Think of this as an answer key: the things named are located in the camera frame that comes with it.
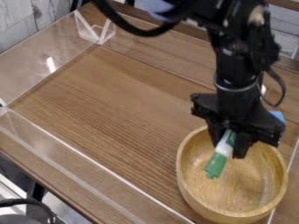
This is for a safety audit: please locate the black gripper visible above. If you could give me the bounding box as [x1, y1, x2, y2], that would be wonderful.
[190, 93, 285, 159]

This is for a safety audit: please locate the green white Expo marker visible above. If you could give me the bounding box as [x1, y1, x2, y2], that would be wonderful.
[204, 129, 236, 179]

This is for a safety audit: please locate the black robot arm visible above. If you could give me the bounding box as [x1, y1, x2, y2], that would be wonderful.
[146, 0, 285, 158]

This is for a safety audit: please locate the brown wooden bowl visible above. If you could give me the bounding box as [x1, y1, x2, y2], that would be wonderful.
[176, 127, 288, 224]

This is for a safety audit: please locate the blue sponge block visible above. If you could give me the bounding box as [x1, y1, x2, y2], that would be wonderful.
[269, 110, 285, 127]

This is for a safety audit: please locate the black equipment lower left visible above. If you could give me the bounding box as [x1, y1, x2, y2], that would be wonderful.
[0, 198, 59, 224]

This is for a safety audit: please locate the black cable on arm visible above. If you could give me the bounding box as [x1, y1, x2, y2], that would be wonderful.
[91, 0, 184, 38]

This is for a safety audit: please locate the clear acrylic barrier wall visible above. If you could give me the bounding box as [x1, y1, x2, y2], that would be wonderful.
[0, 9, 299, 224]

